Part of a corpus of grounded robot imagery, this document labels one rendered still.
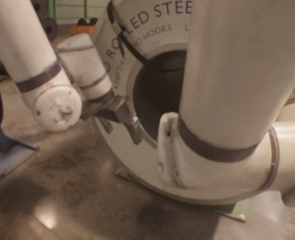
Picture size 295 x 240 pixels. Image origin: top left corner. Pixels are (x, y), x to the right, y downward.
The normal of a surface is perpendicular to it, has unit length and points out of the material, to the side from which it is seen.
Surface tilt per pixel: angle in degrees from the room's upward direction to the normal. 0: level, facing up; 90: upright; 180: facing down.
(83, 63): 91
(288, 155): 53
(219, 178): 111
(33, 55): 88
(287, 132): 16
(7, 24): 93
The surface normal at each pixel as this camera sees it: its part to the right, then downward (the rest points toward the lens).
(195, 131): -0.78, 0.44
